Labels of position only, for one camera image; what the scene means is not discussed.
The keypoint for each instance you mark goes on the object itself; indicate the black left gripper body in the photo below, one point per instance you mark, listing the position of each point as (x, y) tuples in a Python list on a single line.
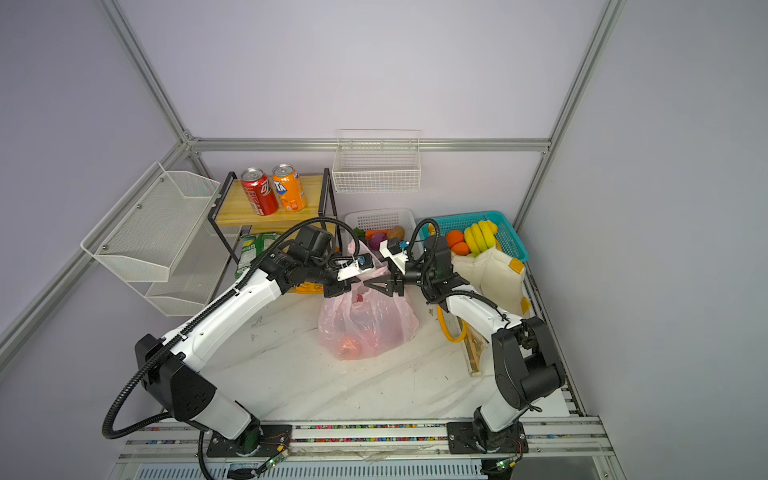
[(337, 287)]

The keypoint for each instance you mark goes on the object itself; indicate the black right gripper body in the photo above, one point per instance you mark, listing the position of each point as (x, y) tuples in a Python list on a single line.
[(399, 282)]

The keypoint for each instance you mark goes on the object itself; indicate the pink plastic grocery bag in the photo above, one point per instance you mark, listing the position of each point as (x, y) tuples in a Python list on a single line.
[(364, 323)]

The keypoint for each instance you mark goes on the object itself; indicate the white canvas tote bag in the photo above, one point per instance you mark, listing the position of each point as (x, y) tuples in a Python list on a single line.
[(499, 277)]

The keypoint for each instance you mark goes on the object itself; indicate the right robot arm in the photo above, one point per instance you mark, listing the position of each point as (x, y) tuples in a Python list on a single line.
[(526, 363)]

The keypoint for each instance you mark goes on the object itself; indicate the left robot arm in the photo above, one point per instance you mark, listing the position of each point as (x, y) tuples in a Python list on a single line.
[(169, 368)]

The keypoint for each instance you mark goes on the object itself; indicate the purple onion back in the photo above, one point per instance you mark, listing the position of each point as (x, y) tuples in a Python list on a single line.
[(375, 242)]

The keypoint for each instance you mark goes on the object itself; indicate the brown potato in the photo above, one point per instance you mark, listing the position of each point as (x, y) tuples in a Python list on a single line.
[(396, 232)]

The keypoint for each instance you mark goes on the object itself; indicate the orange carrot back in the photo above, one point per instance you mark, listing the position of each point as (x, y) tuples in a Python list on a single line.
[(371, 233)]

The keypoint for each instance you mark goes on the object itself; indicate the white plastic vegetable basket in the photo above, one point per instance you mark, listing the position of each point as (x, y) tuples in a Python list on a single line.
[(380, 220)]

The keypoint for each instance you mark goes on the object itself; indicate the orange fruit back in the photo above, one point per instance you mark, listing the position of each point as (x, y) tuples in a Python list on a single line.
[(454, 237)]

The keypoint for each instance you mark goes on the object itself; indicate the orange fruit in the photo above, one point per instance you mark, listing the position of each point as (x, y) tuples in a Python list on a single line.
[(461, 249), (454, 237)]

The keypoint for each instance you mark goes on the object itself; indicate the orange fruit front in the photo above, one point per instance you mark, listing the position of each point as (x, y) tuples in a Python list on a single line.
[(461, 249)]

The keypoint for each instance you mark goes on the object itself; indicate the yellow banana bunch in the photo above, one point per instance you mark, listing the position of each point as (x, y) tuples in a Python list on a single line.
[(481, 236)]

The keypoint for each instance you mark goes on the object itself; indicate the green snack bag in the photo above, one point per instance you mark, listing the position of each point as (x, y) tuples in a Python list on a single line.
[(252, 246)]

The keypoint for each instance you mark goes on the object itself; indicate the teal plastic fruit basket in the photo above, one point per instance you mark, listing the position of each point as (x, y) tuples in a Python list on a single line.
[(511, 243)]

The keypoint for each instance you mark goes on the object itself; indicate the orange soda can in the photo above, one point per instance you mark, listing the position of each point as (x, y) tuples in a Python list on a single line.
[(289, 188)]

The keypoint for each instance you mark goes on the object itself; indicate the red cola can middle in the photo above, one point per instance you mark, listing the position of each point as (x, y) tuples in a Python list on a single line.
[(258, 190)]

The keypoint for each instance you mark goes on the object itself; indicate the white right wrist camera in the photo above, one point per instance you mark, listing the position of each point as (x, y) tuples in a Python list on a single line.
[(395, 251)]

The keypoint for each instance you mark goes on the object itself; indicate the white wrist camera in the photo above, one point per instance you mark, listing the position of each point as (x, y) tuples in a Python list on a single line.
[(358, 266), (395, 251)]

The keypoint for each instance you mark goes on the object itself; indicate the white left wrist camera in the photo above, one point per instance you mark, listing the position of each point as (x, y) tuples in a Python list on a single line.
[(358, 266)]

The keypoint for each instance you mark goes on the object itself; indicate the white wire wall basket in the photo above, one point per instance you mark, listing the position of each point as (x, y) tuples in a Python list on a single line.
[(369, 161)]

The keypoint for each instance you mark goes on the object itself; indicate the black frame wooden shelf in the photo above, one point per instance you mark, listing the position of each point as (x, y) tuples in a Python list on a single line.
[(231, 212)]

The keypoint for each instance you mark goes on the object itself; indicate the white mesh wall rack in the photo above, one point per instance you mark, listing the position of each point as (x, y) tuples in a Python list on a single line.
[(160, 241)]

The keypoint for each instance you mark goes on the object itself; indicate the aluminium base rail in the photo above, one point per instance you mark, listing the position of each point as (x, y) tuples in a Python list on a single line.
[(369, 449)]

